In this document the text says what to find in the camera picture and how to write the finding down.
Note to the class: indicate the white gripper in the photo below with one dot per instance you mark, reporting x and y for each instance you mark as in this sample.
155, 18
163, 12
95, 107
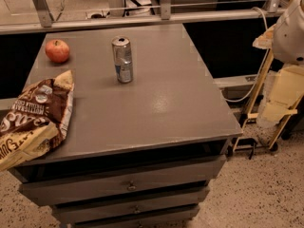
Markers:
290, 37

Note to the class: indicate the silver blue redbull can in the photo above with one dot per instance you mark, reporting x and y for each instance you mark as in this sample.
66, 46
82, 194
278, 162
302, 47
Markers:
122, 56

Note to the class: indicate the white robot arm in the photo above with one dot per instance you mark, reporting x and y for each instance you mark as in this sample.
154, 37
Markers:
286, 37

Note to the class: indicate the grey drawer cabinet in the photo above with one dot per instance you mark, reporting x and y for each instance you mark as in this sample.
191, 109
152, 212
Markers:
136, 154

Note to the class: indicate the red apple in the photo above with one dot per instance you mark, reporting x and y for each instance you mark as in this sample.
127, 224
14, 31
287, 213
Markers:
57, 51

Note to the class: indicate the brown tortilla chip bag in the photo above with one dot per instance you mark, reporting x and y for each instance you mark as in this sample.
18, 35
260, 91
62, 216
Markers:
37, 121

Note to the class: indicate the metal railing frame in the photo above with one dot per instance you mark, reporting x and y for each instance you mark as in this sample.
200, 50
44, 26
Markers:
33, 16

